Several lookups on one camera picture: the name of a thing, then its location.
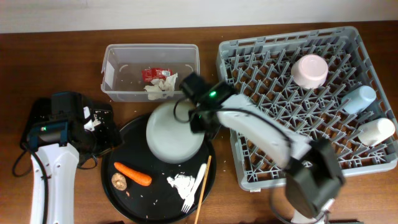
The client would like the wooden chopstick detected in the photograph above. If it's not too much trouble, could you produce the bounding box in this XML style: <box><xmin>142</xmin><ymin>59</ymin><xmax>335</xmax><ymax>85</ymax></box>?
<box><xmin>194</xmin><ymin>155</ymin><xmax>212</xmax><ymax>224</ymax></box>

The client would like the grey plate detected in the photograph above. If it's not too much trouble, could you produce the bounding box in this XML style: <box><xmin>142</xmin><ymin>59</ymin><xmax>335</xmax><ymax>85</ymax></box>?
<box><xmin>146</xmin><ymin>101</ymin><xmax>205</xmax><ymax>164</ymax></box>

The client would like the brown dried mushroom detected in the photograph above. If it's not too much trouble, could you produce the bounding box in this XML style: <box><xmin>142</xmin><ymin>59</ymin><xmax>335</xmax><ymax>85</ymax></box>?
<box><xmin>111</xmin><ymin>173</ymin><xmax>127</xmax><ymax>190</ymax></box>

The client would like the white paper napkin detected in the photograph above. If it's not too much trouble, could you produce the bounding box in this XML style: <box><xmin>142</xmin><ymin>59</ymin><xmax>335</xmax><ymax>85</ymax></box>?
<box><xmin>144</xmin><ymin>73</ymin><xmax>178</xmax><ymax>100</ymax></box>

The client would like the white tissue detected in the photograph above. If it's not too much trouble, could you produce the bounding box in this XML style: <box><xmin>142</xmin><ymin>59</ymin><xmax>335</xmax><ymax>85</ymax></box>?
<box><xmin>167</xmin><ymin>174</ymin><xmax>195</xmax><ymax>200</ymax></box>

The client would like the orange carrot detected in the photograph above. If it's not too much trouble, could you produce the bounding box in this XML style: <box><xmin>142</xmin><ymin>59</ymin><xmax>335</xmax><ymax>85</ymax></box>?
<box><xmin>114</xmin><ymin>162</ymin><xmax>152</xmax><ymax>187</ymax></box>

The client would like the red snack wrapper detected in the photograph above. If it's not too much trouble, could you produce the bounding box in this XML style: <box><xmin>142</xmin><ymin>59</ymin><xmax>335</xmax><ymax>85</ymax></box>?
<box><xmin>141</xmin><ymin>68</ymin><xmax>172</xmax><ymax>82</ymax></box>

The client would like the white plastic fork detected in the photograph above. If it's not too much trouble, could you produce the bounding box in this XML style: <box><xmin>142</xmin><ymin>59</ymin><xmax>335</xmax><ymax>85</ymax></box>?
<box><xmin>182</xmin><ymin>163</ymin><xmax>207</xmax><ymax>213</ymax></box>

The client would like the pink bowl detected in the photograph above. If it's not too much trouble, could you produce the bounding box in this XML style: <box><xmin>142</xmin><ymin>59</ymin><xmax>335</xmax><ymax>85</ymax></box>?
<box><xmin>291</xmin><ymin>54</ymin><xmax>328</xmax><ymax>89</ymax></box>

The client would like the light blue cup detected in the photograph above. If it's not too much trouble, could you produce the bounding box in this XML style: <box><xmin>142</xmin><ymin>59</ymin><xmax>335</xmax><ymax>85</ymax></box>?
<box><xmin>341</xmin><ymin>85</ymin><xmax>376</xmax><ymax>114</ymax></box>

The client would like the white cup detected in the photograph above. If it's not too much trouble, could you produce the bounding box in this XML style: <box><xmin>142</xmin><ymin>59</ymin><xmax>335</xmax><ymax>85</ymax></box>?
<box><xmin>358</xmin><ymin>118</ymin><xmax>396</xmax><ymax>146</ymax></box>

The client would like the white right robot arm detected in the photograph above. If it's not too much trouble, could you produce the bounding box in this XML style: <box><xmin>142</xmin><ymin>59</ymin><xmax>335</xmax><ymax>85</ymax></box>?
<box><xmin>180</xmin><ymin>80</ymin><xmax>345</xmax><ymax>223</ymax></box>

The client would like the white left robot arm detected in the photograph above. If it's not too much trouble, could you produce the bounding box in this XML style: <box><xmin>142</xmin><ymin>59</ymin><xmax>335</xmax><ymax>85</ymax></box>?
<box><xmin>20</xmin><ymin>118</ymin><xmax>122</xmax><ymax>223</ymax></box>

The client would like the grey dishwasher rack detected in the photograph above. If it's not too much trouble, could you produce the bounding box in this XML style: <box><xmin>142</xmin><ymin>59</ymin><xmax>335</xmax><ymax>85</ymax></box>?
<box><xmin>216</xmin><ymin>26</ymin><xmax>397</xmax><ymax>176</ymax></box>

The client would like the black rectangular tray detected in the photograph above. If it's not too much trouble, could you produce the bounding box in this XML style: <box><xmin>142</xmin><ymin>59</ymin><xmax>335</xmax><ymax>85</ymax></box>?
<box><xmin>20</xmin><ymin>92</ymin><xmax>122</xmax><ymax>156</ymax></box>

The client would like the round black tray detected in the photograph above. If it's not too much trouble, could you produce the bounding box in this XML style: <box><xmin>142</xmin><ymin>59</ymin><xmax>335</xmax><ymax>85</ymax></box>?
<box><xmin>101</xmin><ymin>114</ymin><xmax>216</xmax><ymax>223</ymax></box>

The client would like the clear plastic bin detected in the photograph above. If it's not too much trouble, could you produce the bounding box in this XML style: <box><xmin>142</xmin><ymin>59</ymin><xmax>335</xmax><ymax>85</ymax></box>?
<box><xmin>101</xmin><ymin>44</ymin><xmax>200</xmax><ymax>103</ymax></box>

